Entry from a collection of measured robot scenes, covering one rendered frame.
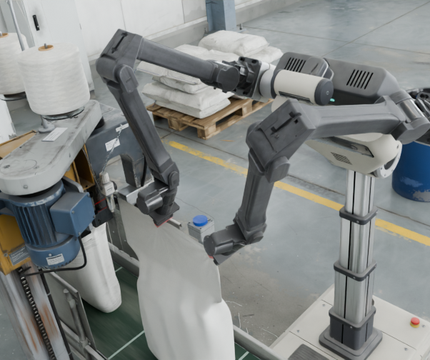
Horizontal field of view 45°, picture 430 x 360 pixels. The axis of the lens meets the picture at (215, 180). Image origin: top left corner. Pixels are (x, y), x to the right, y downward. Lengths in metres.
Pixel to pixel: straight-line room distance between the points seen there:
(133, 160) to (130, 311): 0.83
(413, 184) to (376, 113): 2.55
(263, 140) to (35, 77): 0.67
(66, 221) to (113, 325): 1.01
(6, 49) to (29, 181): 0.42
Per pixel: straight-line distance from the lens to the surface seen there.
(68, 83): 1.42
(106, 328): 2.39
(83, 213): 1.48
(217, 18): 7.74
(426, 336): 2.47
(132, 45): 1.31
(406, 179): 3.68
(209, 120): 4.62
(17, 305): 1.91
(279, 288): 2.98
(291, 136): 0.96
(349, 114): 1.08
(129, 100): 1.36
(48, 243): 1.55
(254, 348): 2.19
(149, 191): 1.53
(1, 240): 1.70
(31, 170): 1.44
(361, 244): 1.96
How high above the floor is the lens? 2.05
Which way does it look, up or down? 31 degrees down
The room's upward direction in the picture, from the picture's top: 6 degrees counter-clockwise
